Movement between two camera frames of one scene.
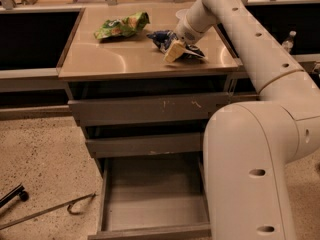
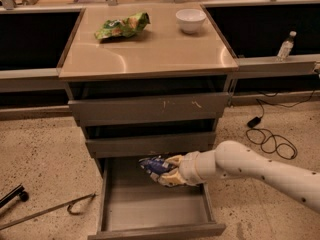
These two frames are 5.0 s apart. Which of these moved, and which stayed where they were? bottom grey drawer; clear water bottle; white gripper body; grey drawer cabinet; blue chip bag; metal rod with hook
Moved: white gripper body; blue chip bag
Stayed: metal rod with hook; grey drawer cabinet; bottom grey drawer; clear water bottle
